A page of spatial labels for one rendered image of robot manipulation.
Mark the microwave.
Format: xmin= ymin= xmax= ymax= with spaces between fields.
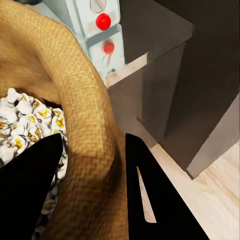
xmin=13 ymin=0 xmax=122 ymax=44

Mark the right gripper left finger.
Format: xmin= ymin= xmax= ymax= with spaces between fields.
xmin=0 ymin=133 xmax=64 ymax=240

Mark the popcorn bag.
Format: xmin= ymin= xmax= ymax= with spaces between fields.
xmin=0 ymin=0 xmax=129 ymax=240

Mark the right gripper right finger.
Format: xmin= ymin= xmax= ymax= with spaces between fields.
xmin=125 ymin=133 xmax=210 ymax=240

